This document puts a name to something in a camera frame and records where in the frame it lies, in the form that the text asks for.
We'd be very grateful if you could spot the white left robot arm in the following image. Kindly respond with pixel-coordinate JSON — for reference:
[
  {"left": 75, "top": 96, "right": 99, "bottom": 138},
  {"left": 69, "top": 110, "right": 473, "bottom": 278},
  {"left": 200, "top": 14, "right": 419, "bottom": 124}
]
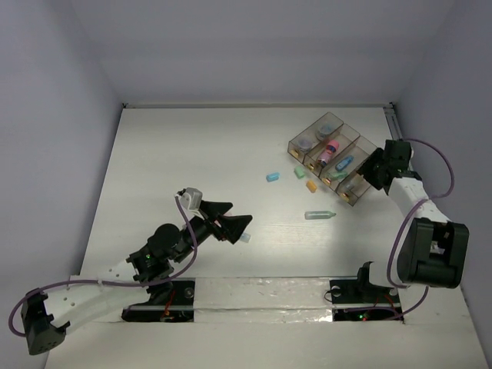
[{"left": 16, "top": 201, "right": 253, "bottom": 356}]

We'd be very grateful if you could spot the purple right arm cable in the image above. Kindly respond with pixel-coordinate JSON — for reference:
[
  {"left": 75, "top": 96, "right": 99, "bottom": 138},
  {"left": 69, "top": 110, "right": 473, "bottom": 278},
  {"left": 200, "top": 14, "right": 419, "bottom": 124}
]
[{"left": 386, "top": 138, "right": 455, "bottom": 320}]

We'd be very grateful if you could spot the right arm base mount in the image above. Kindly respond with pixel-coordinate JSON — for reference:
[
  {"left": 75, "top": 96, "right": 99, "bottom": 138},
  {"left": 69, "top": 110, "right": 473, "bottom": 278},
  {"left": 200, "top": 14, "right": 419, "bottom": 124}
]
[{"left": 323, "top": 261, "right": 404, "bottom": 322}]

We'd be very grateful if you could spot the blue highlighter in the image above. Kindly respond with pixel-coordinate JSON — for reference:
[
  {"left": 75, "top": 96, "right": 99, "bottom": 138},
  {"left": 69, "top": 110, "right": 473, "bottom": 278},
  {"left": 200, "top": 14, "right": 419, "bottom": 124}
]
[{"left": 240, "top": 233, "right": 251, "bottom": 243}]

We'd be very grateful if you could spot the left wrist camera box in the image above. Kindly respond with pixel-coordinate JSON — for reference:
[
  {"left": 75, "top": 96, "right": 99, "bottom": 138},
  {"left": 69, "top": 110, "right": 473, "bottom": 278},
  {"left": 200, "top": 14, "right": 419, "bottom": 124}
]
[{"left": 176, "top": 188, "right": 203, "bottom": 211}]

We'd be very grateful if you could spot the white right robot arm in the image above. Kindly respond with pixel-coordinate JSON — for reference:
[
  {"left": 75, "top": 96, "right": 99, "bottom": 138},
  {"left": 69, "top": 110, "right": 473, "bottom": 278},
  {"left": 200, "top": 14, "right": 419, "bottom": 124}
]
[{"left": 357, "top": 139, "right": 470, "bottom": 289}]

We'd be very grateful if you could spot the pink cap glue bottle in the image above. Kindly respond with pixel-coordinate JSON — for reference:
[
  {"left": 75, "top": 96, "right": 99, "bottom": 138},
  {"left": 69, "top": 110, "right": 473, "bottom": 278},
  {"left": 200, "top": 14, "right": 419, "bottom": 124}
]
[{"left": 317, "top": 140, "right": 339, "bottom": 165}]

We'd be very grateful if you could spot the paper clip jar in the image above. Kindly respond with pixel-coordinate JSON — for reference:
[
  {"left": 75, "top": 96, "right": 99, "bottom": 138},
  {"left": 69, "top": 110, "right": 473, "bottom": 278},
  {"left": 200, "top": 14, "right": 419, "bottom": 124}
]
[
  {"left": 315, "top": 124, "right": 333, "bottom": 141},
  {"left": 297, "top": 138, "right": 313, "bottom": 152}
]

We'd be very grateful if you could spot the yellow-orange highlighter cap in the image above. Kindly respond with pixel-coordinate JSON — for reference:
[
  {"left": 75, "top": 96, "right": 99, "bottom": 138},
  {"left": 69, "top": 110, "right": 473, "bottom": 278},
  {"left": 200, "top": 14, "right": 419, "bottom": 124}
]
[{"left": 306, "top": 181, "right": 317, "bottom": 193}]

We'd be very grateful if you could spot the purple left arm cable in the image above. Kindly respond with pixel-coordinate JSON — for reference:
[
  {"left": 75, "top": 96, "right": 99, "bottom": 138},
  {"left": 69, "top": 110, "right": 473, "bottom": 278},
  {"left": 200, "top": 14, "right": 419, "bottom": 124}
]
[{"left": 8, "top": 194, "right": 199, "bottom": 337}]

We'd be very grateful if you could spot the green highlighter cap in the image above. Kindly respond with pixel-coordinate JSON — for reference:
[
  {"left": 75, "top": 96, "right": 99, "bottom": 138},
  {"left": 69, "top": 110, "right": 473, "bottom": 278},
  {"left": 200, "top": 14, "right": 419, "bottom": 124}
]
[{"left": 294, "top": 166, "right": 305, "bottom": 179}]

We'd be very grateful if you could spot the green capped highlighter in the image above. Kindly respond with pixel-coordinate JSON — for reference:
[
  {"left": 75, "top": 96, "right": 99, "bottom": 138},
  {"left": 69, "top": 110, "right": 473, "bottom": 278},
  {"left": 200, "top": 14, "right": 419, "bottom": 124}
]
[{"left": 325, "top": 171, "right": 347, "bottom": 182}]

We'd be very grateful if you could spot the clear four-compartment organizer tray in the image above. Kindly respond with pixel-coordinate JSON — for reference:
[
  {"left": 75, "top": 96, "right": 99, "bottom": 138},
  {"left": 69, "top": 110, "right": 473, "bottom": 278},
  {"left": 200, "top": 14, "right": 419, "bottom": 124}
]
[{"left": 288, "top": 112, "right": 377, "bottom": 206}]

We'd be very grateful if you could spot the blue highlighter cap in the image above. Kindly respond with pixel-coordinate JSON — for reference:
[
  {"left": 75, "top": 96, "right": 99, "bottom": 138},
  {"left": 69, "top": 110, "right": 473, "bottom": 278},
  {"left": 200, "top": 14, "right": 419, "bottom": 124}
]
[{"left": 266, "top": 172, "right": 280, "bottom": 182}]

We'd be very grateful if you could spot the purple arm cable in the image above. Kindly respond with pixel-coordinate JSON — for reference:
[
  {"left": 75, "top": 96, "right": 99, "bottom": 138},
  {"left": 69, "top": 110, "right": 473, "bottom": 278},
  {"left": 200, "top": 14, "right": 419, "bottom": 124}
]
[
  {"left": 8, "top": 194, "right": 199, "bottom": 337},
  {"left": 386, "top": 138, "right": 455, "bottom": 320}
]

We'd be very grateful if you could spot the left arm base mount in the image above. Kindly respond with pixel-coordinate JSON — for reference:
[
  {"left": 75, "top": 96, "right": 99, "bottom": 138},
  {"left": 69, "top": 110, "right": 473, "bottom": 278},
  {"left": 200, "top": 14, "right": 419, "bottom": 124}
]
[{"left": 121, "top": 278, "right": 195, "bottom": 323}]

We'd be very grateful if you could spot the blue correction tape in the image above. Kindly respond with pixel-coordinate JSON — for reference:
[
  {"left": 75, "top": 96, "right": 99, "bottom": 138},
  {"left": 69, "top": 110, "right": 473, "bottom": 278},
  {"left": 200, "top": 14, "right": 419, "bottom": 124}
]
[{"left": 335, "top": 155, "right": 354, "bottom": 171}]

